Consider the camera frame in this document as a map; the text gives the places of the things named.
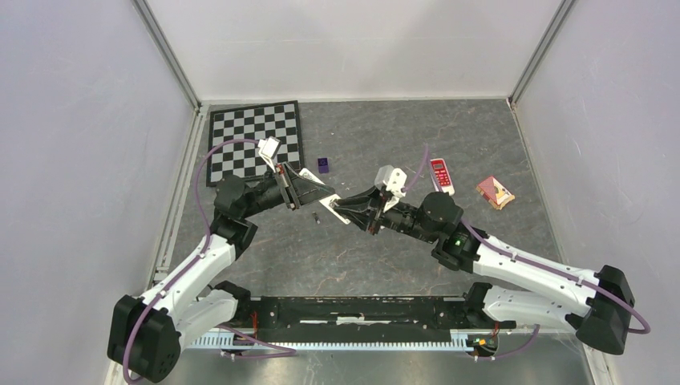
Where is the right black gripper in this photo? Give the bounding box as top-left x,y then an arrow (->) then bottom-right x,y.
334,184 -> 438,245

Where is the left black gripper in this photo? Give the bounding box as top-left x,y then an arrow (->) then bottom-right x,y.
241,161 -> 334,219

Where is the red white remote control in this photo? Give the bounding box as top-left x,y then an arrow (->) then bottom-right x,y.
430,158 -> 455,197

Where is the long white remote control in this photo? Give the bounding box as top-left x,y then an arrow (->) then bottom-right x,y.
299,168 -> 350,225

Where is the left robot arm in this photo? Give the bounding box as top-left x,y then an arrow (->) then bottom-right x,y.
107,163 -> 335,384

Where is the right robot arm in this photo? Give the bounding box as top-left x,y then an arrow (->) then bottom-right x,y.
330,188 -> 634,355

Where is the purple cube block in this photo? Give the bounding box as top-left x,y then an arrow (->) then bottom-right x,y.
317,157 -> 330,174

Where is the black white chessboard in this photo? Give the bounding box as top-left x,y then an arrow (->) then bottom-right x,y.
205,100 -> 306,187

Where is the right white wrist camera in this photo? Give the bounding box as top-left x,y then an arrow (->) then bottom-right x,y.
374,165 -> 407,213

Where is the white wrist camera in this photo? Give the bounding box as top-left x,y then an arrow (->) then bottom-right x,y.
257,136 -> 281,171
374,165 -> 407,213

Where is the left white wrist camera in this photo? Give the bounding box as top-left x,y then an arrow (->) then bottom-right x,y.
257,136 -> 281,171

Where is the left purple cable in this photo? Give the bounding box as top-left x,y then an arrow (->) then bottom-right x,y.
122,138 -> 261,385

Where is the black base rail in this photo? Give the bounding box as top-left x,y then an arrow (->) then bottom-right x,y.
226,296 -> 516,343

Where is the white toothed cable duct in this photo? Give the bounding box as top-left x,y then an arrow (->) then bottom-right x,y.
188,329 -> 473,353

